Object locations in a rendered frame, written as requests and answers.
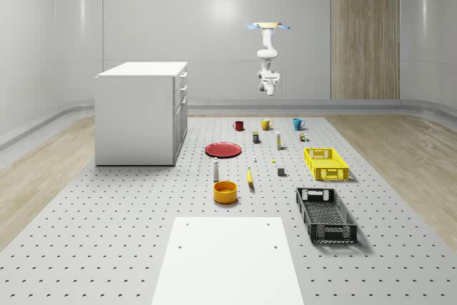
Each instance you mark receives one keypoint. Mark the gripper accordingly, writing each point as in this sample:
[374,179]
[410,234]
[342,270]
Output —
[270,77]

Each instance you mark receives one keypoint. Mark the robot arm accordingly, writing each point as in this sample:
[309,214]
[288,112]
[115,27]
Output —
[266,53]

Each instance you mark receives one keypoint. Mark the yellow mug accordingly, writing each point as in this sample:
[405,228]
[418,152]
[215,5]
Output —
[265,125]

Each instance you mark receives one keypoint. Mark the blue mug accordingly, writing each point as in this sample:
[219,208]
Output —
[297,124]

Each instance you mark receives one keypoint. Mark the red mug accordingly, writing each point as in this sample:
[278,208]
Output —
[239,126]

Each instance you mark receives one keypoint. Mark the dark blue flat-sided can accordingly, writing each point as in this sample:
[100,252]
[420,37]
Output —
[255,138]

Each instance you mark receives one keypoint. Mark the white and yellow bottle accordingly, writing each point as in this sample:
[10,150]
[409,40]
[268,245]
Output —
[278,140]

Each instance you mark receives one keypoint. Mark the puzzle cube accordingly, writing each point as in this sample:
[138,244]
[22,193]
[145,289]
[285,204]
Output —
[303,137]

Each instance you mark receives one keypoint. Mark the red plate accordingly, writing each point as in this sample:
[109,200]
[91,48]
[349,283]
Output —
[224,150]

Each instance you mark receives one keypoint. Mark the grey cube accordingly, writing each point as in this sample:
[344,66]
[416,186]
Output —
[281,172]

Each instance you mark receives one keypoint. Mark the banana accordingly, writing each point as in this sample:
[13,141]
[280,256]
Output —
[250,178]

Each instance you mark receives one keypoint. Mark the small white bottle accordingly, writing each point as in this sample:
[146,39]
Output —
[216,171]

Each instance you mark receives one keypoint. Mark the yellow basket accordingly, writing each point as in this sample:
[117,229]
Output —
[326,173]

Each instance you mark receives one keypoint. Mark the yellow bowl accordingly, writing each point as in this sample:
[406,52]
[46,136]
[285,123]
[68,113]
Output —
[225,196]

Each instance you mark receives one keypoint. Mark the white cabinet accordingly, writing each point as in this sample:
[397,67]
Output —
[135,119]

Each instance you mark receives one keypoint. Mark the dark grey basket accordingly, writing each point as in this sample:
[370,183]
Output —
[332,231]

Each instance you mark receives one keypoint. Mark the white board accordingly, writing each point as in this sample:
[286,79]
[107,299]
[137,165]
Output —
[228,265]

